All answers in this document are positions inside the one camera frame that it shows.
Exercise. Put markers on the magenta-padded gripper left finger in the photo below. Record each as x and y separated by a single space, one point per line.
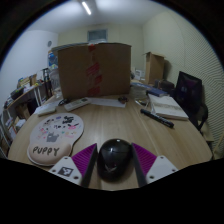
76 166

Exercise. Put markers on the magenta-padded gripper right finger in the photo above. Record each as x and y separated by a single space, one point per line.
151 166

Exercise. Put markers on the black computer mouse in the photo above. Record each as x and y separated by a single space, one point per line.
114 160

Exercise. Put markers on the beige cartoon-print mouse pad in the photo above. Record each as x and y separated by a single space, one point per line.
55 135

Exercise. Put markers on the black marker pen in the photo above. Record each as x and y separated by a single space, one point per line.
156 118

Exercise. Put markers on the white open book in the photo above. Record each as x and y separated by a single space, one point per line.
167 106

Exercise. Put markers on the white remote control with buttons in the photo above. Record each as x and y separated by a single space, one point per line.
77 104

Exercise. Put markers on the flat white remote control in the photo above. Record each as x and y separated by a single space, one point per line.
46 110

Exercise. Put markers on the black eyeglasses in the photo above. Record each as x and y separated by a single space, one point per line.
63 101

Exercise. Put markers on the white paper sheet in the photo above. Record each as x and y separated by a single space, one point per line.
108 102

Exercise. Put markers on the blue book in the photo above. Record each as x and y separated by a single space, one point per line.
156 91

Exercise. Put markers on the black office chair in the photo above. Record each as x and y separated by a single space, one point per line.
189 91

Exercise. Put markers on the cluttered shelf unit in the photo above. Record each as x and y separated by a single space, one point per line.
20 100

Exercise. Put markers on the clear plastic jar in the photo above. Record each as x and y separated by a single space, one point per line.
55 81

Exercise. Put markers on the large brown cardboard box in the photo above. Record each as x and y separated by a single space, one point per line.
95 71

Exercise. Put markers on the small brown cardboard box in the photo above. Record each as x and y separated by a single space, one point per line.
154 68

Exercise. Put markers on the blue white display cabinet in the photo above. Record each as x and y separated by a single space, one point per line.
52 59

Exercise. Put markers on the ceiling tube light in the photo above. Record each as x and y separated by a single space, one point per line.
86 7

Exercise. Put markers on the round wall clock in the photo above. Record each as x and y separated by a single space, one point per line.
49 43

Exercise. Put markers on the wall window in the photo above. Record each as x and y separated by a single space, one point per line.
97 35

